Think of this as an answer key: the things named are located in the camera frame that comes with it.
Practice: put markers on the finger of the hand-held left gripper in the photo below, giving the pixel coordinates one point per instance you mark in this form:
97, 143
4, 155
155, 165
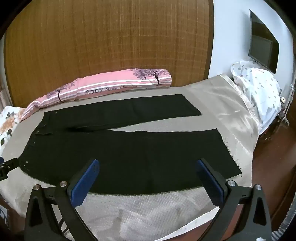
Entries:
5, 168

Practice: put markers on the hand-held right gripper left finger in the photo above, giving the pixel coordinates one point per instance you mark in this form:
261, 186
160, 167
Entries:
84, 183

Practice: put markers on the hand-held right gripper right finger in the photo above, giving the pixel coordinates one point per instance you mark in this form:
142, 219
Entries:
211, 183

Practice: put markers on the black pants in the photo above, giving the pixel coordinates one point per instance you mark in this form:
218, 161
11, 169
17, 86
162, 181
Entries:
138, 157

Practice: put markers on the white floral pillow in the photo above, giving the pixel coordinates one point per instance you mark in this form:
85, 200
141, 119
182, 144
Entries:
9, 125

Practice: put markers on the beige bed cover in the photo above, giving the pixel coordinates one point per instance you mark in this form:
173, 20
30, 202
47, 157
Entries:
219, 104

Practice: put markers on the pink striped bolster pillow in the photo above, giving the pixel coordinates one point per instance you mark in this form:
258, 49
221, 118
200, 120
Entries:
104, 85

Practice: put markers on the white spotted blanket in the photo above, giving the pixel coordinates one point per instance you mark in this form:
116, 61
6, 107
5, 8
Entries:
259, 88

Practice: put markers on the metal stand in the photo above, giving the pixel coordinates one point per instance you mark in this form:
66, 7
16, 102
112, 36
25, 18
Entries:
292, 90

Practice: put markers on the brown woven panel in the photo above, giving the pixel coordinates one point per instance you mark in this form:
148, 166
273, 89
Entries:
104, 37

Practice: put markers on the black wall television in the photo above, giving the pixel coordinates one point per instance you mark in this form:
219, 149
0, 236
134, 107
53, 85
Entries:
261, 46

